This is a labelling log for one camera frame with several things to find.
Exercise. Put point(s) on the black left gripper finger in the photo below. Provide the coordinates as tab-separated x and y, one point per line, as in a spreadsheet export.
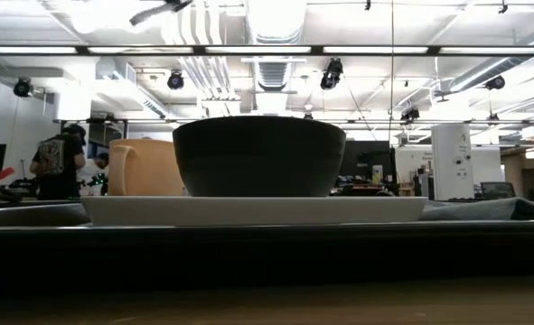
162	10

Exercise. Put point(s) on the orange ceramic mug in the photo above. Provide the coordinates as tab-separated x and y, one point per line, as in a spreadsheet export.
149	167

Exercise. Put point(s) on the black bowl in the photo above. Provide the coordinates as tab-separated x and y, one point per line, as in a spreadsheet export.
257	158

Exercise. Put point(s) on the white round plate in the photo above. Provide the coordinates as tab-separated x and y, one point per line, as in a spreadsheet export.
248	211

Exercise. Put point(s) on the black plastic serving tray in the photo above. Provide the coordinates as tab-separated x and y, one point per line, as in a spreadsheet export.
266	248

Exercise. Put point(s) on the grey cloth napkin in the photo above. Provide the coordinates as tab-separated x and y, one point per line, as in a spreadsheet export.
483	210

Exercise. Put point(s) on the black ceiling spotlight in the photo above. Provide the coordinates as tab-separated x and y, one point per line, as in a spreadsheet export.
175	81
22	87
495	82
409	114
332	74

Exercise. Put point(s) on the person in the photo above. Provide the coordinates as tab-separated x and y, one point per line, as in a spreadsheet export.
97	173
56	162

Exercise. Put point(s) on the black computer monitor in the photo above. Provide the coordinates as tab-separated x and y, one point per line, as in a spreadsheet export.
370	158

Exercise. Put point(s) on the white column with signs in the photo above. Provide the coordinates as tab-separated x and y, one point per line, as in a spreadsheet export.
452	158

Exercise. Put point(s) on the dark mesh office chair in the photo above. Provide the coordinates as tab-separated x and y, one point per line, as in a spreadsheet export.
497	190

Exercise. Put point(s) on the white rectangular ventilation duct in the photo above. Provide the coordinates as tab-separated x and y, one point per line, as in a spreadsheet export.
131	88

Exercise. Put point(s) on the white ribbed round duct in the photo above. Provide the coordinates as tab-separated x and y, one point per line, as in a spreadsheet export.
273	27

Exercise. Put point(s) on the black background rig frame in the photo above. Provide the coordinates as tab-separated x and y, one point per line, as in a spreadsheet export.
125	128

